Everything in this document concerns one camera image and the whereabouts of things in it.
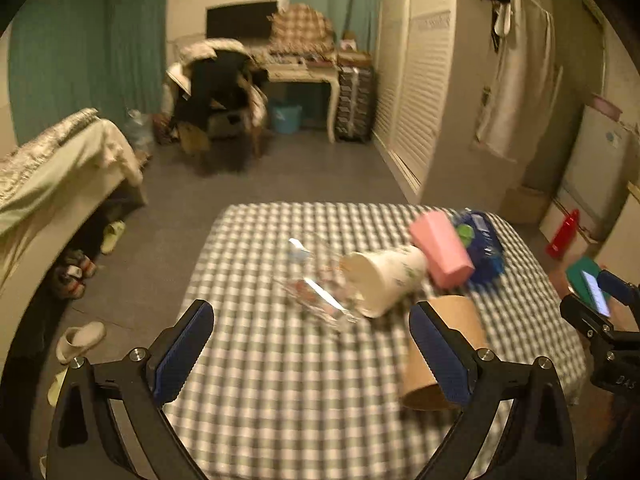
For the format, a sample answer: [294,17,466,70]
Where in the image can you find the pink basin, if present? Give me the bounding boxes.
[588,93,622,122]

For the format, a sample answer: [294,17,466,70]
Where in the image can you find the plaid cloth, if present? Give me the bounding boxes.
[269,3,334,54]

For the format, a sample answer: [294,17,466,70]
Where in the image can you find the teal curtain left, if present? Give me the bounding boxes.
[8,0,167,144]

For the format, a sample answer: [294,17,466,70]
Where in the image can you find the white small fridge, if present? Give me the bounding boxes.
[556,106,639,240]

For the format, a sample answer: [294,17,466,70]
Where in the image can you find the blue plastic cup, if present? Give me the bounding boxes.
[454,209,506,285]

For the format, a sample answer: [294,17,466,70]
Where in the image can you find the red bottle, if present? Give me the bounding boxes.
[546,209,580,260]

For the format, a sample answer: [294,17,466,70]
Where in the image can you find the brown paper cup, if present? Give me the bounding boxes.
[400,295,487,411]

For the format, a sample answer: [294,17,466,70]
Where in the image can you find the red white sneakers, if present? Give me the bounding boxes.
[50,249,98,300]

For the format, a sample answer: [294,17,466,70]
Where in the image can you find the bed with blankets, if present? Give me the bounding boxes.
[1,108,143,363]

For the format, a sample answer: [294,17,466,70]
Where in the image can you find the white louvered wardrobe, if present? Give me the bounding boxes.
[373,0,511,211]

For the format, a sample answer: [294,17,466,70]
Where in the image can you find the hanging white towel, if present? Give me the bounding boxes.
[476,0,555,165]

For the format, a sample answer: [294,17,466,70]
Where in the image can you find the smartphone on gripper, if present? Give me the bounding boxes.
[565,257,611,318]

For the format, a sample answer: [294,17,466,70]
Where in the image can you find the large water jug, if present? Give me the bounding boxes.
[124,110,154,154]

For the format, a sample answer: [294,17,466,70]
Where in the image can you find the clear glass cup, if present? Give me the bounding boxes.
[273,235,361,333]

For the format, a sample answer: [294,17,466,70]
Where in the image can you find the pink plastic cup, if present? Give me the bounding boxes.
[409,210,475,289]

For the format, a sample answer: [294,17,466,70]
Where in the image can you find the green slipper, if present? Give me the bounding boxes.
[101,220,126,255]

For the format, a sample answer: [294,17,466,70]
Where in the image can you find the white patterned paper cup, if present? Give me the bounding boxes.
[340,245,427,318]

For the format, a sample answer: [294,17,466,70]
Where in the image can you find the black monitor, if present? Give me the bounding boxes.
[206,0,279,41]

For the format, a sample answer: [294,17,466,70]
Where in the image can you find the wooden chair with clothes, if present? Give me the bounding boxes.
[166,38,267,157]

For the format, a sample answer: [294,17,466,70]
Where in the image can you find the checkered tablecloth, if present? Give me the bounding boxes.
[162,201,588,480]

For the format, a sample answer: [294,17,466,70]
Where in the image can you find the white desk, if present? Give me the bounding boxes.
[250,47,341,143]

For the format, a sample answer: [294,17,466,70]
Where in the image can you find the blue laundry basket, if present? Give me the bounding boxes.
[269,103,303,134]

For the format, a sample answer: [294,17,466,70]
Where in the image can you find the white slipper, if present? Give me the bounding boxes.
[55,321,106,365]

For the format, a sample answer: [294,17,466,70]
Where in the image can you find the black silver suitcase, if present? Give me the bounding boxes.
[335,66,375,142]

